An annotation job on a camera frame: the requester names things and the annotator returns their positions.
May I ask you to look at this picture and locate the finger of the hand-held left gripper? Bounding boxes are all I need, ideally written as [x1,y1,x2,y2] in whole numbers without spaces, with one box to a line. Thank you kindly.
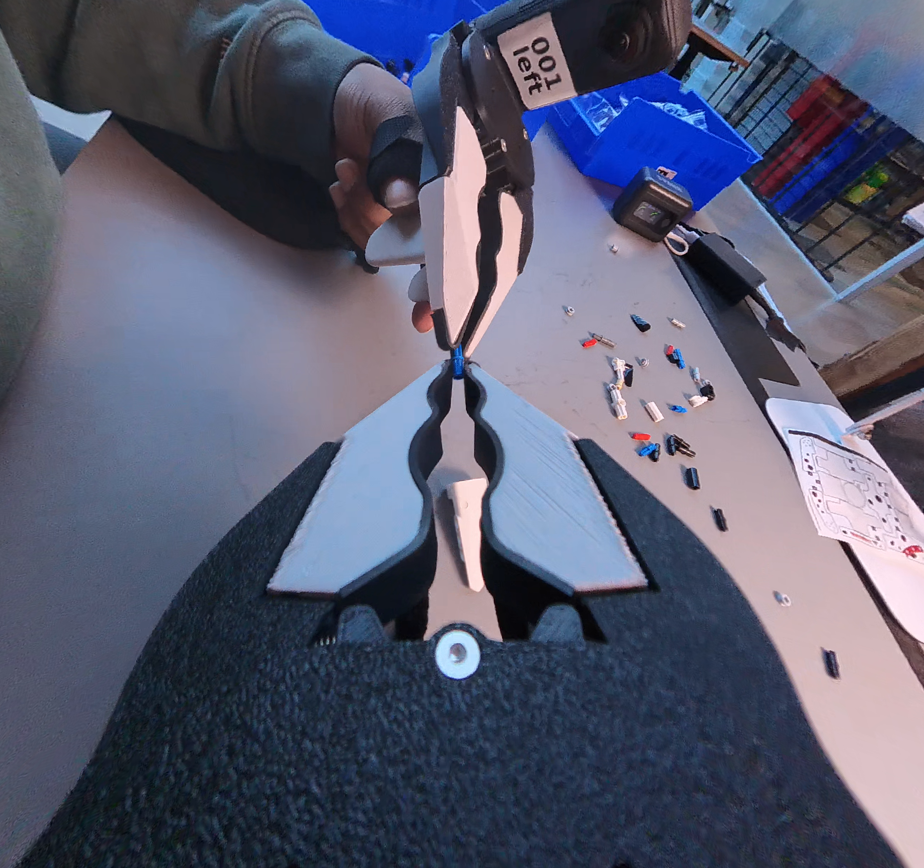
[420,109,486,349]
[458,193,526,360]

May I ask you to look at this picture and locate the blue plastic storage bin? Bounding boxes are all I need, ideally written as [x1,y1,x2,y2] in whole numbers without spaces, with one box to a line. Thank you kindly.
[523,74,764,192]

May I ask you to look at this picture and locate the black adapter cable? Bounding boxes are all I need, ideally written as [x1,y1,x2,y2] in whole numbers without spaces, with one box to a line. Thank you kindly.
[751,283,808,355]

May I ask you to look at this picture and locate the white lego panel piece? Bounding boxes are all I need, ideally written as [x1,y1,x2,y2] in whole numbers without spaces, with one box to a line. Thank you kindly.
[433,477,490,592]

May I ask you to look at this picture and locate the black power adapter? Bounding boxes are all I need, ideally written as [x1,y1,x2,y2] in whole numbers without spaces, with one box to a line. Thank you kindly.
[682,231,768,306]

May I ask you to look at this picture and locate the black battery pack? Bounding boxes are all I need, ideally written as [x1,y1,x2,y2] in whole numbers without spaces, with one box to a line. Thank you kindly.
[612,166,694,243]

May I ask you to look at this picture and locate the wooden plank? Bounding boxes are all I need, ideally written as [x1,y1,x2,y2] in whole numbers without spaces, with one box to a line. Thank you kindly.
[819,316,924,400]

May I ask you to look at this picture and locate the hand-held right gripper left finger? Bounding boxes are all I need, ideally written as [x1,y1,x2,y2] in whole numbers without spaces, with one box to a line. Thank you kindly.
[266,360,456,625]

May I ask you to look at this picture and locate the white frame bar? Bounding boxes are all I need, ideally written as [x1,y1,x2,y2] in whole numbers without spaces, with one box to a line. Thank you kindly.
[834,236,924,305]

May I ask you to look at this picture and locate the person's left forearm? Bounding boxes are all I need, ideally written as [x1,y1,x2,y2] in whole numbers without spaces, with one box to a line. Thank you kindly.
[0,0,384,183]

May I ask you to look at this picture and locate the sticker sheet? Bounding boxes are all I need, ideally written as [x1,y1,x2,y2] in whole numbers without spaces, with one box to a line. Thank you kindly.
[785,426,924,566]

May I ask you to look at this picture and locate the rack of coloured bins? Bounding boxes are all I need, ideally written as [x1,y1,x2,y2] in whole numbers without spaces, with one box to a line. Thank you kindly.
[711,27,924,284]

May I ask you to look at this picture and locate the person's left hand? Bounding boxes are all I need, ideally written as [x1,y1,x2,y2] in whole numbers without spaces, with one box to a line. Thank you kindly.
[328,63,436,335]

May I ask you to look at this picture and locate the scattered small lego pieces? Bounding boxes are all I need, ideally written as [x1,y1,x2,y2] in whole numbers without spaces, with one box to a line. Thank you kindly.
[562,243,842,680]

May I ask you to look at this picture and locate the clear plastic bag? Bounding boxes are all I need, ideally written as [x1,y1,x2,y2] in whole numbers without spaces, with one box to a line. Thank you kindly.
[577,85,723,134]

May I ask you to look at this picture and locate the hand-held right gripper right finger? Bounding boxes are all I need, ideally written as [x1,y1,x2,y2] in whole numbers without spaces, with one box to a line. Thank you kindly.
[462,363,650,636]

